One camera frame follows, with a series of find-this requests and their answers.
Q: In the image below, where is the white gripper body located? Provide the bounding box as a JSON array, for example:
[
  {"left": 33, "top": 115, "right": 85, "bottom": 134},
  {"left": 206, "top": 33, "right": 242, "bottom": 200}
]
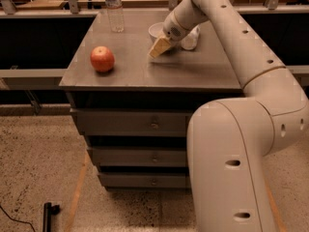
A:
[{"left": 161, "top": 13, "right": 191, "bottom": 46}]

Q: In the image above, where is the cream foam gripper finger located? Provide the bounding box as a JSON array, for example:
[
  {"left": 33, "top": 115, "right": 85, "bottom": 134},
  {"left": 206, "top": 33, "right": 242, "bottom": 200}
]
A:
[{"left": 149, "top": 36, "right": 172, "bottom": 58}]

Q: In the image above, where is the white ceramic bowl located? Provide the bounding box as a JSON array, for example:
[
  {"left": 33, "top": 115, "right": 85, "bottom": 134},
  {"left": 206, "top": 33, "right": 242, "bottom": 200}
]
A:
[{"left": 148, "top": 22, "right": 164, "bottom": 43}]

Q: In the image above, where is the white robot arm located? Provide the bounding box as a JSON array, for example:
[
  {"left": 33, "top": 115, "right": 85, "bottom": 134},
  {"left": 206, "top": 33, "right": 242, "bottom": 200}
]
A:
[{"left": 149, "top": 0, "right": 309, "bottom": 232}]

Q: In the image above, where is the clear plastic water bottle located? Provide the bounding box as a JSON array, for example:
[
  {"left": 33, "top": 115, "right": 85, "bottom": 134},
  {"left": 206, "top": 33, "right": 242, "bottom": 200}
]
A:
[{"left": 105, "top": 0, "right": 125, "bottom": 33}]

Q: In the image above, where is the red apple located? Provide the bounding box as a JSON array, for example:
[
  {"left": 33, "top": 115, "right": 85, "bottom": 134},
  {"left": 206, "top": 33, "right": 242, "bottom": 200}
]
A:
[{"left": 90, "top": 46, "right": 115, "bottom": 73}]

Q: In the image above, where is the grey drawer cabinet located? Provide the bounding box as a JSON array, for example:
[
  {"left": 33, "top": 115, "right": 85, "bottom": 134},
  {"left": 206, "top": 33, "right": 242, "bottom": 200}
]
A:
[{"left": 60, "top": 10, "right": 242, "bottom": 178}]

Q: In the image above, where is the top grey drawer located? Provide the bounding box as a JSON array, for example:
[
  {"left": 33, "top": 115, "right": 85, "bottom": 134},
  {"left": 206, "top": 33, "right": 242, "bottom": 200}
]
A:
[{"left": 70, "top": 108, "right": 191, "bottom": 137}]

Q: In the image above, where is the grey drawer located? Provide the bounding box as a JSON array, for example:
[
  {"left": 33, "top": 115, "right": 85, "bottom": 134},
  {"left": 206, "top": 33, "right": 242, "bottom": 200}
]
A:
[
  {"left": 70, "top": 108, "right": 191, "bottom": 137},
  {"left": 88, "top": 147, "right": 187, "bottom": 167},
  {"left": 98, "top": 173, "right": 190, "bottom": 189}
]

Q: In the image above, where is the middle grey drawer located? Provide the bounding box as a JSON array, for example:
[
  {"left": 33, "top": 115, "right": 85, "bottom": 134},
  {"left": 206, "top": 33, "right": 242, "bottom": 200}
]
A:
[{"left": 88, "top": 147, "right": 187, "bottom": 167}]

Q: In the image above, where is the bottom grey drawer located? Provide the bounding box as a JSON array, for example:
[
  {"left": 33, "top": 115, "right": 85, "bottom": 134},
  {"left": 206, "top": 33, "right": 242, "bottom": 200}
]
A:
[{"left": 98, "top": 173, "right": 190, "bottom": 189}]

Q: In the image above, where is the black floor stand post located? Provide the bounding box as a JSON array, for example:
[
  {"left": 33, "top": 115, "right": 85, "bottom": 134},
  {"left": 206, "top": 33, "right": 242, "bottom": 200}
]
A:
[{"left": 42, "top": 202, "right": 61, "bottom": 232}]

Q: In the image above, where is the black floor cable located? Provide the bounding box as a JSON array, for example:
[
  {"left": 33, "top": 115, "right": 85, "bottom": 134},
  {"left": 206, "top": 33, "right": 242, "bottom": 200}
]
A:
[{"left": 0, "top": 204, "right": 37, "bottom": 232}]

